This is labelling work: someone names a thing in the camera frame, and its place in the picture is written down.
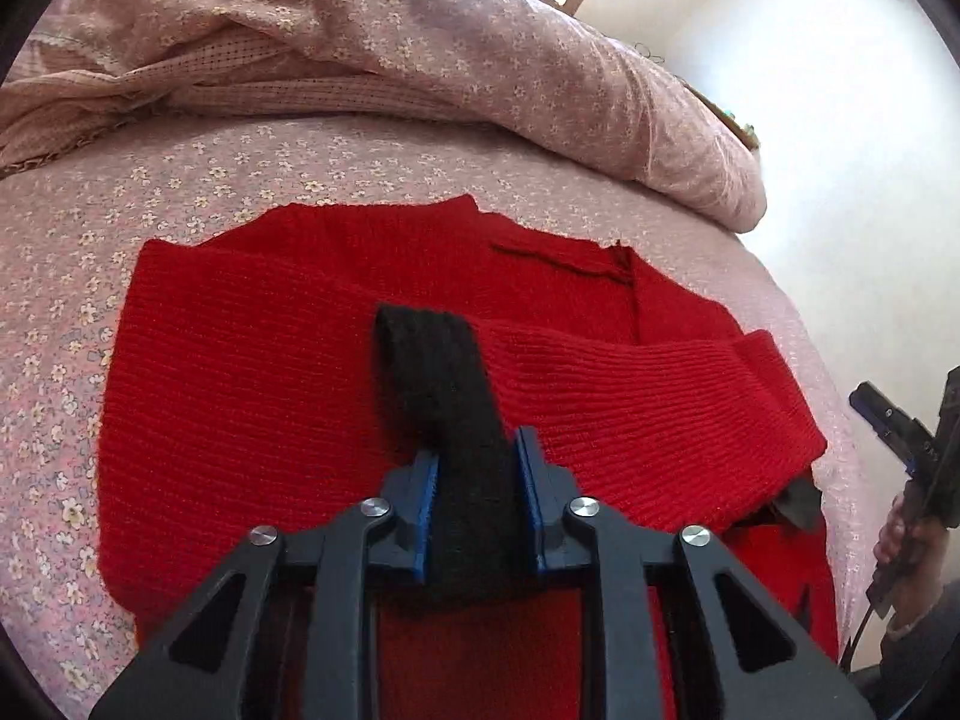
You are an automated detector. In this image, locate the red knit sweater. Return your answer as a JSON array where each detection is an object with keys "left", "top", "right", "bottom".
[{"left": 97, "top": 193, "right": 841, "bottom": 720}]

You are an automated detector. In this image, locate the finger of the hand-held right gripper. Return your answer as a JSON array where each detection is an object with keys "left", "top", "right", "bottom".
[{"left": 849, "top": 381, "right": 938, "bottom": 475}]

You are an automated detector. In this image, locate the wooden footboard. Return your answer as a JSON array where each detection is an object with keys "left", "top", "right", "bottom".
[{"left": 697, "top": 86, "right": 761, "bottom": 152}]

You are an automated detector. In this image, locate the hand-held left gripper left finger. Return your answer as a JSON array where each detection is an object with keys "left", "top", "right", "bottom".
[{"left": 88, "top": 452, "right": 440, "bottom": 720}]

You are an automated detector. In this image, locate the pink floral quilt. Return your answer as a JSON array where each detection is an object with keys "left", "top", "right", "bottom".
[{"left": 0, "top": 0, "right": 768, "bottom": 233}]

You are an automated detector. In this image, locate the person's right forearm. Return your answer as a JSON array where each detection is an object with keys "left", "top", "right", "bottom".
[{"left": 879, "top": 592, "right": 960, "bottom": 702}]

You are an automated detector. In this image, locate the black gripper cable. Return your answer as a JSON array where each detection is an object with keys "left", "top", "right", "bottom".
[{"left": 838, "top": 600, "right": 880, "bottom": 680}]

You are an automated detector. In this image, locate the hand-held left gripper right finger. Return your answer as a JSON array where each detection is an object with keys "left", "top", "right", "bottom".
[{"left": 516, "top": 425, "right": 875, "bottom": 720}]

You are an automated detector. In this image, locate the person's right hand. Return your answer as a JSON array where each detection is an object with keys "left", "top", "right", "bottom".
[{"left": 873, "top": 499, "right": 950, "bottom": 620}]

